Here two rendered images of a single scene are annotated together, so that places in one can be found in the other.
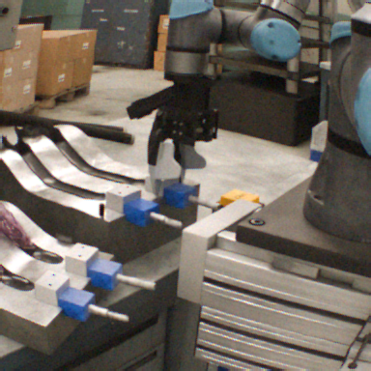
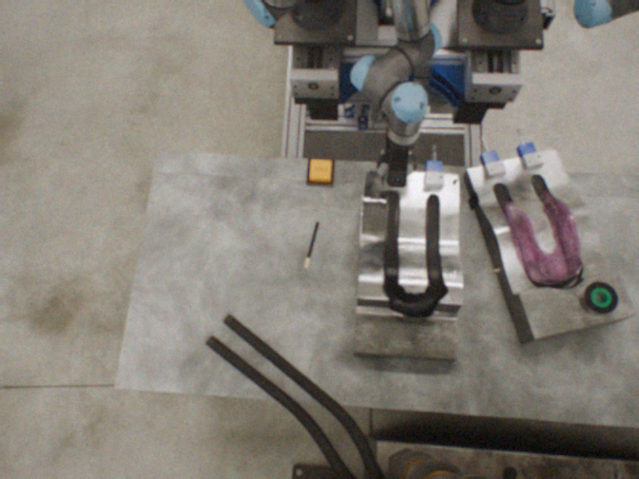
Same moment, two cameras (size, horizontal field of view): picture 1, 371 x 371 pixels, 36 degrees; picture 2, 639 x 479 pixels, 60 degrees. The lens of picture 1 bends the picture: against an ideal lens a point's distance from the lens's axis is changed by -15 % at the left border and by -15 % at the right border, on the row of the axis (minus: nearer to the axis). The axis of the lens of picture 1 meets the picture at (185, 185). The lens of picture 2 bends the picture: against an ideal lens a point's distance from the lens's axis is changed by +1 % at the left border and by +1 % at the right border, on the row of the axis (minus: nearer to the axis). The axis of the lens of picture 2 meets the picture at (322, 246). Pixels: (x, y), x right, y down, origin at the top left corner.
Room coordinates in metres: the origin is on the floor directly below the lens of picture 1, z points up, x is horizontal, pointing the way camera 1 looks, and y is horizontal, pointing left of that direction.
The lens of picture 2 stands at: (1.51, 0.52, 2.28)
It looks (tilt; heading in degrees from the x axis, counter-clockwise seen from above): 72 degrees down; 247
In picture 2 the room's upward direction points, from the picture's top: 5 degrees counter-clockwise
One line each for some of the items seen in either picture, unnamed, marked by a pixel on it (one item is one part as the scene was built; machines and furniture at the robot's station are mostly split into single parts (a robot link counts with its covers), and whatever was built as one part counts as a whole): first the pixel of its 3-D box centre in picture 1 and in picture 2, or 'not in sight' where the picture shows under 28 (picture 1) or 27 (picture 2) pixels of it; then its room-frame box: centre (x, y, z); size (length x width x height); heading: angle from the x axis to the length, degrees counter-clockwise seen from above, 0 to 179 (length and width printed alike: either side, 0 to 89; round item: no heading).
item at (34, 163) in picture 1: (59, 156); (414, 250); (1.13, 0.25, 0.92); 0.35 x 0.16 x 0.09; 58
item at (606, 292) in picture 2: not in sight; (598, 298); (0.81, 0.57, 0.93); 0.08 x 0.08 x 0.04
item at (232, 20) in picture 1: (247, 30); (381, 77); (1.07, -0.09, 1.20); 0.11 x 0.11 x 0.08; 15
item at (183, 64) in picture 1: (186, 62); (402, 127); (1.06, 0.02, 1.12); 0.08 x 0.08 x 0.05
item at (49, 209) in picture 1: (56, 177); (408, 260); (1.15, 0.25, 0.87); 0.50 x 0.26 x 0.14; 58
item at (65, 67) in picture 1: (31, 65); not in sight; (6.03, 1.75, 0.37); 1.20 x 0.82 x 0.74; 71
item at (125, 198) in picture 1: (146, 214); (434, 166); (0.95, 0.06, 0.89); 0.13 x 0.05 x 0.05; 58
